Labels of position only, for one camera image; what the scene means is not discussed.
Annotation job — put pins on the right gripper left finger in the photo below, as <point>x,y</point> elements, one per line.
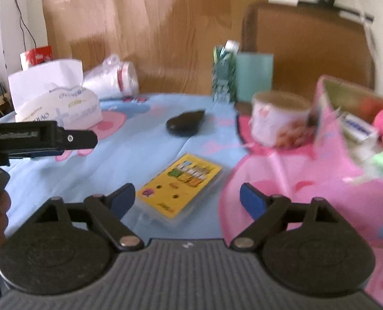
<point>106,213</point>

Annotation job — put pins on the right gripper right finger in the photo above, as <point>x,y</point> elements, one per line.
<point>267,213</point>

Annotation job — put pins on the yellow card pack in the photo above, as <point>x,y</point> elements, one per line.
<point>174,193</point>

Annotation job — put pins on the white blue wet wipes pack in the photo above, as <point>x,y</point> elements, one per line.
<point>357,129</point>

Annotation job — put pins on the white tissue pack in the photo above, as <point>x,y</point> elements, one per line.
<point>53,91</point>

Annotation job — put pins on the cartoon pig tablecloth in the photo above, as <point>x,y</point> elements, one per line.
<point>134,146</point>

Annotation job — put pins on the red cereal box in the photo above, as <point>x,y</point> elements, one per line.
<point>36,56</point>

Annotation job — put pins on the white pink tin can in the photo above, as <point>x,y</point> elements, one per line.
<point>279,119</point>

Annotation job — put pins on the black oval case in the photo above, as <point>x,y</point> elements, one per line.
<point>186,124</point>

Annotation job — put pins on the pink cookie tin box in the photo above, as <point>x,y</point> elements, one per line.
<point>355,193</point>

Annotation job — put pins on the clear plastic cup stack bag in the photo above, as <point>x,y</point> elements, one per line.
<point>112,78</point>

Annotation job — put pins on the green drink carton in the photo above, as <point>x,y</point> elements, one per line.
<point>224,72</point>

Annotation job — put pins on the teal plastic cup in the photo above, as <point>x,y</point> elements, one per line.
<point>254,73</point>

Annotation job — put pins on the brown woven chair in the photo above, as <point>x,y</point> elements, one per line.
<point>307,42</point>

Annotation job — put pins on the wood grain board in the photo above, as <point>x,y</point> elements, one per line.
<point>170,42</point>

